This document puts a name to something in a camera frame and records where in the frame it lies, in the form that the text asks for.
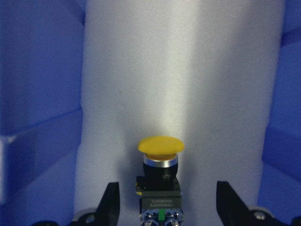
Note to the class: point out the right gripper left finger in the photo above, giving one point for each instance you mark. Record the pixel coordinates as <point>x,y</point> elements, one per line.
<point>107,212</point>

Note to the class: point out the white foam pad right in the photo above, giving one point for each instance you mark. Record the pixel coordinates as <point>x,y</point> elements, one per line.
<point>202,71</point>

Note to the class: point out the blue bin right side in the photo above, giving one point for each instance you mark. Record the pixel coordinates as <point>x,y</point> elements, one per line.
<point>41,118</point>

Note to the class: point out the yellow push button switch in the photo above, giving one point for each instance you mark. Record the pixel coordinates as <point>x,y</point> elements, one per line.
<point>160,193</point>

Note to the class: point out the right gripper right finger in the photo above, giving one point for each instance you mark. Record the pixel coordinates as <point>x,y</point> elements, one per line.
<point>234,212</point>

